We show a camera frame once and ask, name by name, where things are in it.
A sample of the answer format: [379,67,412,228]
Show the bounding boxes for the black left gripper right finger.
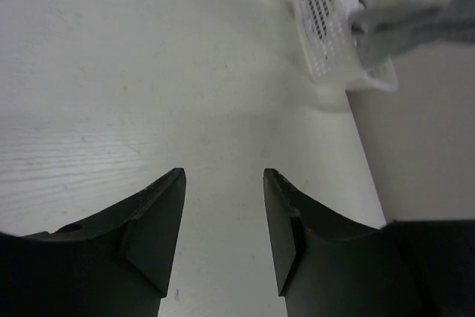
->
[263,169,474,316]

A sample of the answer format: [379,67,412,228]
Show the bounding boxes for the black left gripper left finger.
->
[1,168,186,316]

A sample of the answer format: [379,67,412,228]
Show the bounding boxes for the grey tank top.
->
[349,0,474,69]

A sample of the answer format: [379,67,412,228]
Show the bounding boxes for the white plastic laundry basket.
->
[288,0,399,91]

